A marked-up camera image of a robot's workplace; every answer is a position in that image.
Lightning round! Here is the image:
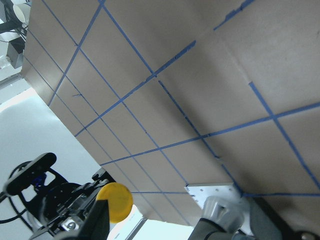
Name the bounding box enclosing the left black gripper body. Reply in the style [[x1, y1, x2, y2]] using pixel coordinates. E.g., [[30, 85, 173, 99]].
[[31, 168, 115, 240]]

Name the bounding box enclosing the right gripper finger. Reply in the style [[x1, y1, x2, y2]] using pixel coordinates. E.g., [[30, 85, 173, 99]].
[[75, 200, 110, 240]]

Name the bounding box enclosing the yellow push button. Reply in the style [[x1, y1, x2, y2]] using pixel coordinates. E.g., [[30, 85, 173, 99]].
[[95, 182, 134, 224]]

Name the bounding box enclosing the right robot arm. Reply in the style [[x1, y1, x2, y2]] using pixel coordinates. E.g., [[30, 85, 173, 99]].
[[74, 196, 320, 240]]

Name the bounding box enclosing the white paper cup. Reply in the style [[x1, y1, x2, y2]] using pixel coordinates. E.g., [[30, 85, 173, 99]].
[[13, 2, 32, 24]]

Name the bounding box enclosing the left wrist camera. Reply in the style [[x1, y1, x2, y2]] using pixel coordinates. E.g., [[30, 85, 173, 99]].
[[2, 152, 57, 197]]

